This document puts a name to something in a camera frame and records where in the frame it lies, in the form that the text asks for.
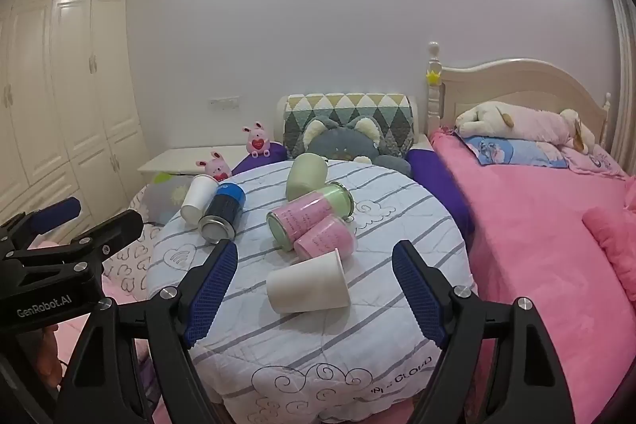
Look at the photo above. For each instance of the plain green cup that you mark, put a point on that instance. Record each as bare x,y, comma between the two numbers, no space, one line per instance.
304,175

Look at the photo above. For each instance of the cream wardrobe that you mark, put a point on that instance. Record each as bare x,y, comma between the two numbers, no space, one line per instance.
74,81

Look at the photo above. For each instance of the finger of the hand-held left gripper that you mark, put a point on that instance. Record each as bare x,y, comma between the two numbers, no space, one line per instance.
119,228
52,211

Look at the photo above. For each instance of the black and blue metal cup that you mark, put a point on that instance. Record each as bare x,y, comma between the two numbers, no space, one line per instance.
224,205

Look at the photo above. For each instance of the white nightstand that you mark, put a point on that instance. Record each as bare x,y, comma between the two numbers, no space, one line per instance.
174,158

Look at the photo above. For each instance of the pink printed pillow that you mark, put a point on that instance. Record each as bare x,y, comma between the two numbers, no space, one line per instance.
596,163

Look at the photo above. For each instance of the cream wooden headboard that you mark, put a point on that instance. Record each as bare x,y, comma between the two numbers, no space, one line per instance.
507,81

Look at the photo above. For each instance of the white plush dog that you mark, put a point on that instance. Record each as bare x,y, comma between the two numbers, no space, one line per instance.
479,116

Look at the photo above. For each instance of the white paper cup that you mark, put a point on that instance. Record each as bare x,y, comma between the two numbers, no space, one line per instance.
308,282
196,198

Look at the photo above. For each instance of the grey cat pillow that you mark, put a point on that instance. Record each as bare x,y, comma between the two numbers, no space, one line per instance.
343,146

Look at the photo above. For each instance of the striped white quilt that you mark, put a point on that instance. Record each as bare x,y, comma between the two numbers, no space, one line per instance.
308,354

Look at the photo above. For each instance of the grey and green cushion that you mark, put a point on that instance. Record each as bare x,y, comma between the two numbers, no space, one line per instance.
164,200

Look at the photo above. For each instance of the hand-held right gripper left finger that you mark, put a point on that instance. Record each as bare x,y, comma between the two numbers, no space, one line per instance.
213,295

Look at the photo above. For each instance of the pink plush dog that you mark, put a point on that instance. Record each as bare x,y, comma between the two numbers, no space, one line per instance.
541,126

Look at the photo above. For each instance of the pink bed sheet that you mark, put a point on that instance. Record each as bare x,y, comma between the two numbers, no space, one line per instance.
521,230

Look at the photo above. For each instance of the triangle patterned quilted cushion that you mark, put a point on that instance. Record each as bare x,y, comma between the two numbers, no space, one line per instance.
348,106

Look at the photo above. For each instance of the yellow star ornament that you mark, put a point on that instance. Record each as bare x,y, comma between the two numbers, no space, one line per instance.
434,77

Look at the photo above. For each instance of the green cup with pink label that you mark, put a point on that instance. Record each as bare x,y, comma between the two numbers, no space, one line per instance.
300,213

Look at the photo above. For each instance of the pink bunny plush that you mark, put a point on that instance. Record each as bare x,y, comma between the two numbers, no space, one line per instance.
257,141
216,166

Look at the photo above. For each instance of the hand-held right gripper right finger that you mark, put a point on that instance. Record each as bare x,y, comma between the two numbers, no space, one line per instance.
416,295

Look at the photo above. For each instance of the blue printed pillow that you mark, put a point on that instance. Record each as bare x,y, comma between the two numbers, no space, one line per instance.
507,153

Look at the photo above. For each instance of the heart print blanket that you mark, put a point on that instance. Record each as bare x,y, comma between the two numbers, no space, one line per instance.
131,265

